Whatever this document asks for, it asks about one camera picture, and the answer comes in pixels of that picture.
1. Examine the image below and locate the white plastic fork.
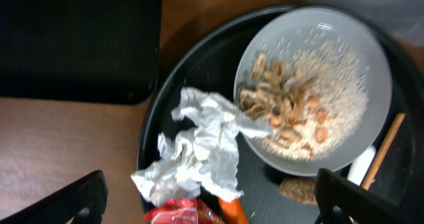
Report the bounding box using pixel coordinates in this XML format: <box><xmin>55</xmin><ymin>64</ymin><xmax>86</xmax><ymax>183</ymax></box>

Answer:
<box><xmin>347</xmin><ymin>146</ymin><xmax>376</xmax><ymax>186</ymax></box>

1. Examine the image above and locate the wooden chopstick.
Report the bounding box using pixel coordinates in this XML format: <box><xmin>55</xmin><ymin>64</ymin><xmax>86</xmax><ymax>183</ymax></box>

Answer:
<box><xmin>361</xmin><ymin>113</ymin><xmax>405</xmax><ymax>190</ymax></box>

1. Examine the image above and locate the orange carrot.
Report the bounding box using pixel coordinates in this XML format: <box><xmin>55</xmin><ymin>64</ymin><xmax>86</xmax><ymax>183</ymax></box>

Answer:
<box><xmin>218</xmin><ymin>198</ymin><xmax>249</xmax><ymax>224</ymax></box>

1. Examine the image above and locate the round black tray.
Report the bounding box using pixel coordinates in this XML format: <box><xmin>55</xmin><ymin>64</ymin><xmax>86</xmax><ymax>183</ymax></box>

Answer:
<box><xmin>137</xmin><ymin>5</ymin><xmax>423</xmax><ymax>223</ymax></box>

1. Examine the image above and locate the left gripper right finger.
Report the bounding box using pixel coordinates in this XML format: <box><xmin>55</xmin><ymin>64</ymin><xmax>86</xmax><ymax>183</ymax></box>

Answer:
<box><xmin>314</xmin><ymin>168</ymin><xmax>407</xmax><ymax>224</ymax></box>

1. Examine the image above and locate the black rectangular tray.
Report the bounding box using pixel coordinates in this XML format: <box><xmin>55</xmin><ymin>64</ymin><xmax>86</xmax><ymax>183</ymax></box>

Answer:
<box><xmin>1</xmin><ymin>0</ymin><xmax>162</xmax><ymax>105</ymax></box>

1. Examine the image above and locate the walnut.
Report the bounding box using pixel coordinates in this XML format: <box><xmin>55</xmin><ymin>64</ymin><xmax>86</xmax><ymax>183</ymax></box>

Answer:
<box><xmin>279</xmin><ymin>178</ymin><xmax>317</xmax><ymax>205</ymax></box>

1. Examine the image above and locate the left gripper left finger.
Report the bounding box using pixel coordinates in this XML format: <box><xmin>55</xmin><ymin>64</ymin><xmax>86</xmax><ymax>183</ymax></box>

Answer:
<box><xmin>1</xmin><ymin>170</ymin><xmax>108</xmax><ymax>224</ymax></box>

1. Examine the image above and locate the red snack wrapper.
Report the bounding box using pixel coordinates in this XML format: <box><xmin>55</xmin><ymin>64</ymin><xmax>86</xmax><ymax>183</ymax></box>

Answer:
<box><xmin>144</xmin><ymin>198</ymin><xmax>224</xmax><ymax>224</ymax></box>

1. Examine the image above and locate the grey plate with food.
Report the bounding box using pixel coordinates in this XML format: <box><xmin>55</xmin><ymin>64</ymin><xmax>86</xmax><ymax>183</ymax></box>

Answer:
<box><xmin>234</xmin><ymin>7</ymin><xmax>392</xmax><ymax>176</ymax></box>

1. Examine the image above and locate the white tissue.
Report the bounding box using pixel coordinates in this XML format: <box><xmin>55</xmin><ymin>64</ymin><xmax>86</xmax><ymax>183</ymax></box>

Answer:
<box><xmin>131</xmin><ymin>87</ymin><xmax>272</xmax><ymax>207</ymax></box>

